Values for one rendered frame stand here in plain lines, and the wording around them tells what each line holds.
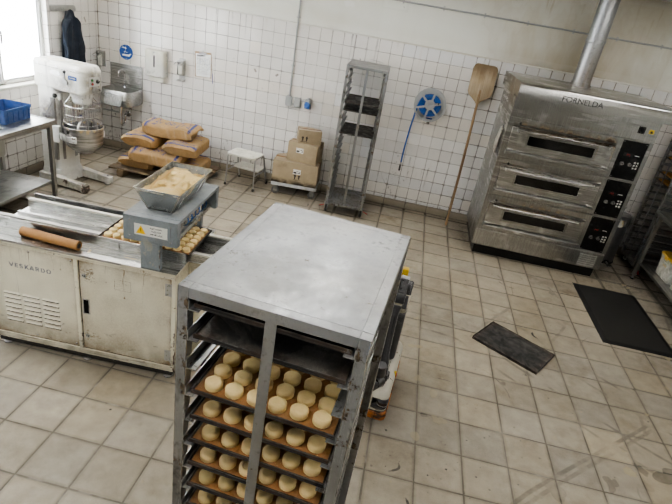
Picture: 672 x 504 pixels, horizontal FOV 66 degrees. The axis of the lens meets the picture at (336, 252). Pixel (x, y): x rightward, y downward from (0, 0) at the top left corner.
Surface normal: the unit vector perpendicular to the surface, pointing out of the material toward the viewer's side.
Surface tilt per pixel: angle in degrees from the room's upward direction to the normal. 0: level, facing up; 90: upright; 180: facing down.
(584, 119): 90
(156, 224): 90
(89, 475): 0
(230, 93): 90
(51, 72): 90
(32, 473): 0
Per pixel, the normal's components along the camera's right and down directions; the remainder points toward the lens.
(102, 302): -0.13, 0.43
